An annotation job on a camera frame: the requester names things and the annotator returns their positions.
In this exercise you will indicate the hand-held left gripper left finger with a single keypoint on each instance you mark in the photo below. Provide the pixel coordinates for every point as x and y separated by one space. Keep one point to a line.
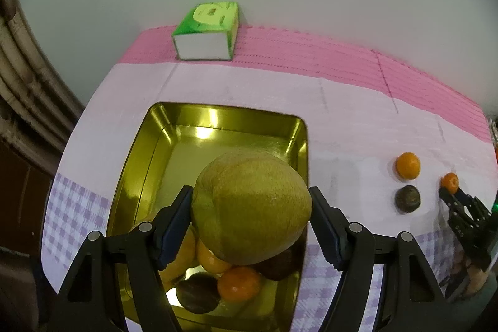
175 234

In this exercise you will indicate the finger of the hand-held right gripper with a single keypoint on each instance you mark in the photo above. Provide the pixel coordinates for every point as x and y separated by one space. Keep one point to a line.
476 209
453 209

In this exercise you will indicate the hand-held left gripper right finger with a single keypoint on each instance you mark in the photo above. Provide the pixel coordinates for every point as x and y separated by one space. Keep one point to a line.
326 234

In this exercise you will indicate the orange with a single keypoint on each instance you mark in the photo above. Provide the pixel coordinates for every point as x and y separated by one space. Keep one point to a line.
179 256
408 164
450 182
238 283
209 260

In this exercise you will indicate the green pomelo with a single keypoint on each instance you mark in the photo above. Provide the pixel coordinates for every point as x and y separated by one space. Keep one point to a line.
253 207

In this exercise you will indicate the red and gold tin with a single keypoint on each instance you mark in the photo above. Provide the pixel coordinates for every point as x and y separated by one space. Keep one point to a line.
233 129

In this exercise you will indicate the person's right hand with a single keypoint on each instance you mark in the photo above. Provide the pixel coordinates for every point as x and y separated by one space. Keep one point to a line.
472 277

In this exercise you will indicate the dark passion fruit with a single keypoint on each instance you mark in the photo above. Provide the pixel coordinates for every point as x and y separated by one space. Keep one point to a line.
407 199
280 264
196 293

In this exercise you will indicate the purple checked cloth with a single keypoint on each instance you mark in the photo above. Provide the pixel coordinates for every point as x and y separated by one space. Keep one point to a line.
350 114

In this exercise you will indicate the pink foam mat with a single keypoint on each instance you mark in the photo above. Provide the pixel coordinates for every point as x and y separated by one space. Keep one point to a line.
311 52

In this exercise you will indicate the green tissue box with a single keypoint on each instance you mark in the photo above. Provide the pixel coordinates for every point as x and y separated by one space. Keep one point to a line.
202 44

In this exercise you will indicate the beige patterned curtain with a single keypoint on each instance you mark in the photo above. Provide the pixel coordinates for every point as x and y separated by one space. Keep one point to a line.
31 91

